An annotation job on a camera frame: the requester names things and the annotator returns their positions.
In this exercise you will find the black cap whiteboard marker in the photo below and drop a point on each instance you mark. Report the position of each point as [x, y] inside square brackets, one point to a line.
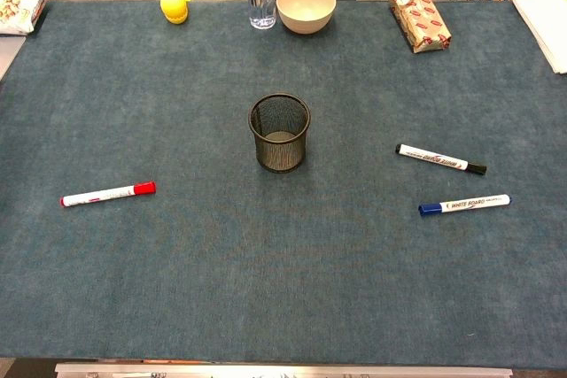
[438, 159]

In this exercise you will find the red cap whiteboard marker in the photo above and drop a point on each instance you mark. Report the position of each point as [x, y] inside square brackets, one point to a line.
[111, 194]

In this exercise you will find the blue cap whiteboard marker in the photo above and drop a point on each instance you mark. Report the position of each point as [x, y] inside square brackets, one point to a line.
[465, 205]

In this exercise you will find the black round pen cup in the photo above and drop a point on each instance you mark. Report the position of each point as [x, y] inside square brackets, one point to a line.
[279, 156]

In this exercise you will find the blue felt table mat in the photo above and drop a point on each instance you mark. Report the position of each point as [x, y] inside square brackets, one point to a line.
[283, 263]

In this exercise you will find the beige bowl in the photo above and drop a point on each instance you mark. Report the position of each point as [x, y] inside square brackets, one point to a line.
[305, 19]

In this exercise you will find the yellow lemon shaped toy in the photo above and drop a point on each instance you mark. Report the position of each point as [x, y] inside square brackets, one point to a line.
[173, 6]

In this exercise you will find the red printed wrapped package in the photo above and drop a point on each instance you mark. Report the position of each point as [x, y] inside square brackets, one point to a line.
[421, 19]

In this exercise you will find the white paper stack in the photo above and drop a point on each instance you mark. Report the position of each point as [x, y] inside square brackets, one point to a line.
[549, 28]

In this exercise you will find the yellow white snack bag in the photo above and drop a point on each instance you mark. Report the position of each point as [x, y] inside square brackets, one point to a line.
[15, 13]

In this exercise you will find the aluminium profile rail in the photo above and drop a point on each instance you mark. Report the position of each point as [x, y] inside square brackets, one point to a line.
[283, 371]

